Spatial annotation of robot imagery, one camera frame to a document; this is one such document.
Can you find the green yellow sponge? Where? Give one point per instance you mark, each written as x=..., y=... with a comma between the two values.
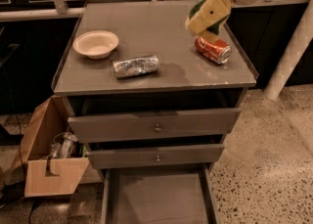
x=197, y=6

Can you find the grey drawer cabinet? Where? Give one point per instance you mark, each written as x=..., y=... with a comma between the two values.
x=184, y=81

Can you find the grey top drawer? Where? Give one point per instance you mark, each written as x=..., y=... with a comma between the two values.
x=152, y=125

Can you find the grey drawer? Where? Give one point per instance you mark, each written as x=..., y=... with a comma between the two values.
x=140, y=157
x=174, y=194
x=152, y=125

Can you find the grey middle drawer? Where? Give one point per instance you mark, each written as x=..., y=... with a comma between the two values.
x=140, y=157

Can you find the grey bottom drawer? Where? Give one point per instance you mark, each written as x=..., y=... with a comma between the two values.
x=174, y=194

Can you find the red cola can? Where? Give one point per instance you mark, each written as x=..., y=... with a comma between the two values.
x=218, y=51

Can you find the silver blue crushed can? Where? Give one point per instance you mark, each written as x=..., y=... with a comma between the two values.
x=136, y=66

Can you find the white diagonal pole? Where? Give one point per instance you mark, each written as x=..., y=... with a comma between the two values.
x=300, y=40

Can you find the white paper bowl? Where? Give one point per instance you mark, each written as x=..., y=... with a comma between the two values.
x=96, y=44

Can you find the clear plastic bottles in box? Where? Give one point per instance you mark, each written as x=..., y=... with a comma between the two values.
x=63, y=145

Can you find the brown cardboard box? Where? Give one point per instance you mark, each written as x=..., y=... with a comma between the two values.
x=46, y=176

